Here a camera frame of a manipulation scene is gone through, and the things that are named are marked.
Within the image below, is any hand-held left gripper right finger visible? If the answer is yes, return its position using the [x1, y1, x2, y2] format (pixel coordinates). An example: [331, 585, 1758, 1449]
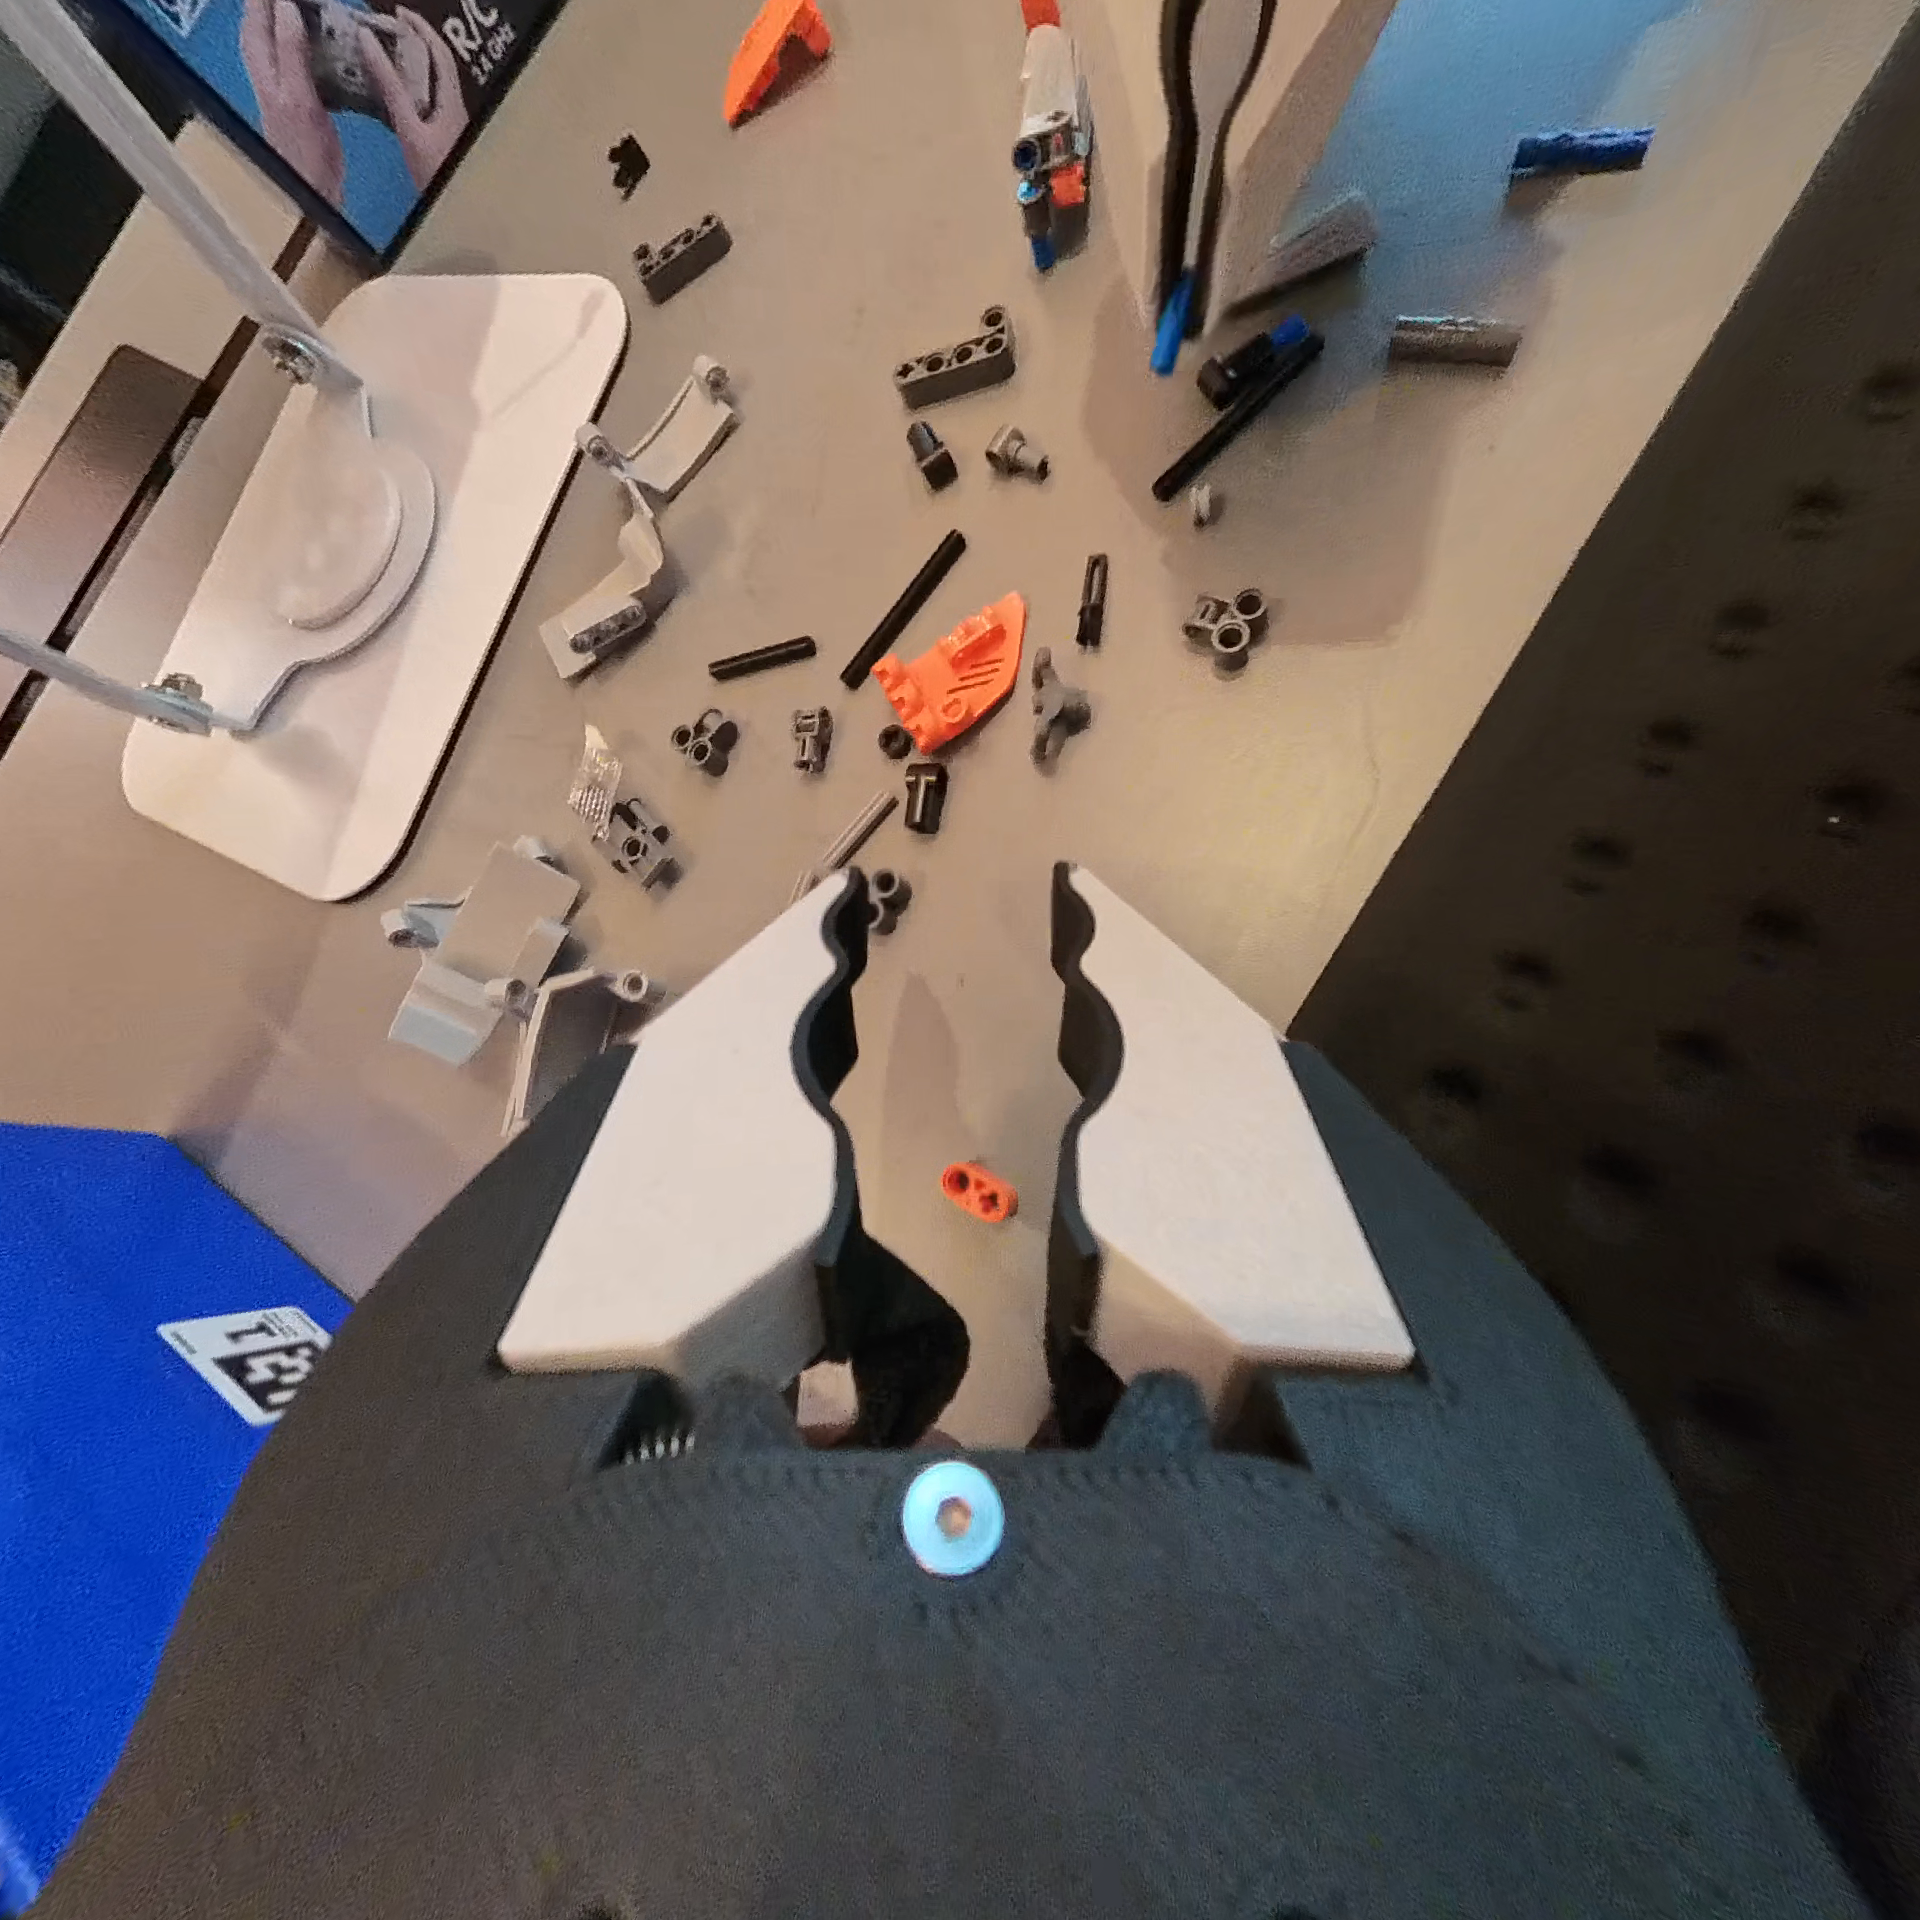
[1043, 864, 1416, 1413]

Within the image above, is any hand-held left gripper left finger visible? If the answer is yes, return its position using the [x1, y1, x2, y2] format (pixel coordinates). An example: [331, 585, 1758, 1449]
[495, 870, 873, 1395]

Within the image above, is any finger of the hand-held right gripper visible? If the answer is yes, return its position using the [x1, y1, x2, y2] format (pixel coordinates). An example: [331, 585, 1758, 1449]
[1098, 0, 1191, 318]
[1200, 0, 1397, 293]

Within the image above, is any black connector with blue pin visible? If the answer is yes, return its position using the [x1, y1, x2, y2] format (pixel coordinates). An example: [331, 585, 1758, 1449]
[1200, 322, 1321, 408]

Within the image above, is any blue plastic bin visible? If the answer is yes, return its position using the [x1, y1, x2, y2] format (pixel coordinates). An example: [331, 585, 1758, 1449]
[0, 1119, 360, 1891]

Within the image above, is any white orange assembled part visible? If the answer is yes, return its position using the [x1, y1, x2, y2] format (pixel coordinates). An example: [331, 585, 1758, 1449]
[1013, 0, 1097, 271]

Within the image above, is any light grey long bar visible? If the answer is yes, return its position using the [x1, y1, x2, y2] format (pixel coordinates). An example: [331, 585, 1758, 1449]
[1274, 197, 1383, 318]

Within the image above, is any dark grey bent beam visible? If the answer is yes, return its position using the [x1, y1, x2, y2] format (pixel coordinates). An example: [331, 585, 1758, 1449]
[895, 305, 1017, 407]

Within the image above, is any medium black axle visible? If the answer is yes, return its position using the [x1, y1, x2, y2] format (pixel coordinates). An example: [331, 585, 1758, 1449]
[1157, 344, 1321, 503]

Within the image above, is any grey axle connector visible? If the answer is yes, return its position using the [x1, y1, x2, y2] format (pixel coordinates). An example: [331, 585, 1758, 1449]
[594, 795, 686, 893]

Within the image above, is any orange triangular panel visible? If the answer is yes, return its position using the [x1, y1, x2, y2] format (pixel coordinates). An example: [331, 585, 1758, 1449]
[880, 592, 1030, 751]
[725, 0, 831, 128]

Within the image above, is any light grey thin bar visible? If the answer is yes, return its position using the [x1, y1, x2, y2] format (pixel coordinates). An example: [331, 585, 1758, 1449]
[794, 795, 895, 893]

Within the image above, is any dark grey short beam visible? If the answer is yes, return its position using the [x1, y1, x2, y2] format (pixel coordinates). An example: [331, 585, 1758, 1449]
[632, 216, 733, 302]

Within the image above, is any grey cross connector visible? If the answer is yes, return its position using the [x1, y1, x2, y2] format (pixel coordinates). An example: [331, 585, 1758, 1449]
[1030, 656, 1097, 773]

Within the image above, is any long black axle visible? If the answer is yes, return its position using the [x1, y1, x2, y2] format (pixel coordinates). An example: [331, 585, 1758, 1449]
[840, 533, 968, 687]

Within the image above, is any white book stand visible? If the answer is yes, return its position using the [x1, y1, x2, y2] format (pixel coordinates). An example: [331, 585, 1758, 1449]
[0, 0, 632, 902]

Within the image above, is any robot kit box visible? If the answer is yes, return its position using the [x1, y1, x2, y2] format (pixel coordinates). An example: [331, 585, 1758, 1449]
[75, 0, 557, 264]

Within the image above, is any light grey bracket piece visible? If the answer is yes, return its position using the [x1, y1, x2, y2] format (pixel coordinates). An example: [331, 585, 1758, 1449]
[542, 496, 675, 683]
[576, 360, 741, 505]

